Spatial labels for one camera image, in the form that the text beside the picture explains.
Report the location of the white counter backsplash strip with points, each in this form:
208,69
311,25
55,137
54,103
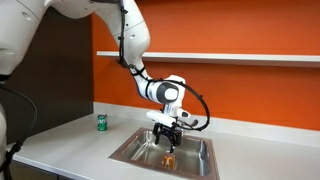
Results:
266,131

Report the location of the stainless steel sink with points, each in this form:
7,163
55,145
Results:
140,150

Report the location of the green soda can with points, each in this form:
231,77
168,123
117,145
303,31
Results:
102,123

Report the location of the orange soda can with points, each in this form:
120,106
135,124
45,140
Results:
168,160

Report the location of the dark wood cabinet panel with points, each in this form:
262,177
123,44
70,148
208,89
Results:
56,73

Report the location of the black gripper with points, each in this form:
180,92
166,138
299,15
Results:
168,131

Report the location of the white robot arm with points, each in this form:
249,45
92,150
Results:
133,30

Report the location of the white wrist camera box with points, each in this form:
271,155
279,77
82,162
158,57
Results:
160,117

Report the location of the long white wall shelf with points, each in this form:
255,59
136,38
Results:
233,58

